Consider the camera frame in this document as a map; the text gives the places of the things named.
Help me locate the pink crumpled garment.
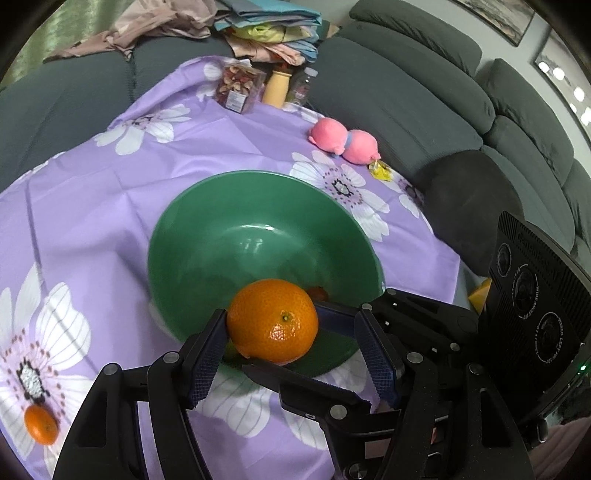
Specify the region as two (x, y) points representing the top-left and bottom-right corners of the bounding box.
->
(44, 0), (218, 62)

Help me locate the framed landscape painting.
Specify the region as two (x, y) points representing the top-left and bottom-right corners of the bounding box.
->
(455, 0), (535, 46)

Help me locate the clear plastic bottle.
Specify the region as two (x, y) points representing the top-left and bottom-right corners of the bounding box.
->
(287, 67), (318, 106)

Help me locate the yellow box on floor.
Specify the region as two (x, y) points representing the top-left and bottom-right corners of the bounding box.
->
(468, 278), (492, 314)

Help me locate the cream yellow bottle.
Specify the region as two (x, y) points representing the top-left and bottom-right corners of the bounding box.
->
(262, 70), (291, 109)

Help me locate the purple floral cloth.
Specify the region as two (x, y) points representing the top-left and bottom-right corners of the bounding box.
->
(1, 61), (460, 479)

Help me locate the black round cushion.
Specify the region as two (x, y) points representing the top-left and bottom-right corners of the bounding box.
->
(417, 150), (524, 276)

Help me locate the clear box of dried petals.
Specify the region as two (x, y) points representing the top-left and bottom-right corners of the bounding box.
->
(214, 63), (266, 114)

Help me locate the green plastic bowl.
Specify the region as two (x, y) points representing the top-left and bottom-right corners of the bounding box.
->
(147, 170), (386, 378)

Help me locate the orange mandarin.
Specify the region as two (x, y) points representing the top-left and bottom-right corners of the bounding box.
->
(24, 404), (59, 446)
(226, 279), (320, 365)

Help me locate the red tomato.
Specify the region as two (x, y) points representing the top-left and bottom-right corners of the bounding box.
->
(307, 286), (329, 302)

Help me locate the pink plush toy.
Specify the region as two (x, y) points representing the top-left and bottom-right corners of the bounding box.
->
(308, 118), (381, 165)

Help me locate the stack of folded clothes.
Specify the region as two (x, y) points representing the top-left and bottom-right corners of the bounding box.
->
(212, 0), (339, 67)

